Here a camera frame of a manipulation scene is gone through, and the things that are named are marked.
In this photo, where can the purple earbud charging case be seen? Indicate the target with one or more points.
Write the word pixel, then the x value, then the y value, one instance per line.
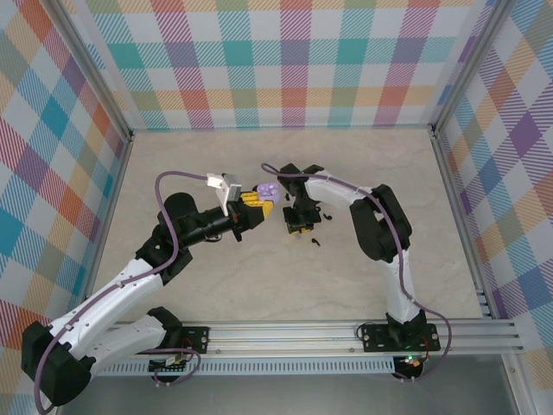
pixel 270 192

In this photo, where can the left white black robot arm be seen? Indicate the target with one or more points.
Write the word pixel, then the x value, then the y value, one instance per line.
pixel 112 294

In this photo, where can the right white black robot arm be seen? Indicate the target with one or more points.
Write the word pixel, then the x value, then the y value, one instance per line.
pixel 380 225

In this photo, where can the black connector board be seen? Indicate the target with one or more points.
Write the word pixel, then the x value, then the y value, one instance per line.
pixel 166 366

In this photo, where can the grey metal panel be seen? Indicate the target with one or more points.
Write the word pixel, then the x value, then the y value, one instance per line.
pixel 281 395

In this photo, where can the lit controller board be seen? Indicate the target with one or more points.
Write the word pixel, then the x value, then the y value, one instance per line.
pixel 410 361

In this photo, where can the aluminium frame side rail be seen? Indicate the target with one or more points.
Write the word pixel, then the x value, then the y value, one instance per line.
pixel 453 194
pixel 119 173

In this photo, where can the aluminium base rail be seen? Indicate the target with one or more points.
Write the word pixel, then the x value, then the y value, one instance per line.
pixel 281 337

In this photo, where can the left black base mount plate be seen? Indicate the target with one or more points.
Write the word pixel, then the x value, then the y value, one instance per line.
pixel 194 339

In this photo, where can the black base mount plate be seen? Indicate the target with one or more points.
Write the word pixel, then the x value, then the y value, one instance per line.
pixel 376 337
pixel 194 339

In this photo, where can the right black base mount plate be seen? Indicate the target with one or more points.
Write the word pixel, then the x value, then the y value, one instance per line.
pixel 376 337

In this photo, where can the aluminium frame post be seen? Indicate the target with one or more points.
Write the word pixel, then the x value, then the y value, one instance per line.
pixel 470 65
pixel 96 71

